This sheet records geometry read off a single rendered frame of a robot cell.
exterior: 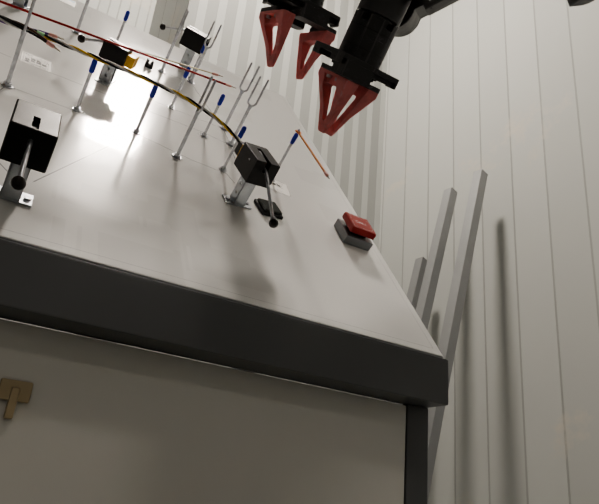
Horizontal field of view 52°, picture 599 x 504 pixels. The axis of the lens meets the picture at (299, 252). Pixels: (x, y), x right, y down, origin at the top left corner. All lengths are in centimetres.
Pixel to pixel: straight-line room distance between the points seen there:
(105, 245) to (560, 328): 296
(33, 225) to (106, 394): 19
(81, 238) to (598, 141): 331
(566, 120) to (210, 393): 341
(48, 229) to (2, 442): 22
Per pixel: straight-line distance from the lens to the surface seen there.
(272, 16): 94
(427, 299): 346
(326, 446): 81
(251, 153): 91
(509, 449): 351
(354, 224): 104
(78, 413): 68
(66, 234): 71
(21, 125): 67
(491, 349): 366
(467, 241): 349
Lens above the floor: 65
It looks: 23 degrees up
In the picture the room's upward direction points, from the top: 6 degrees clockwise
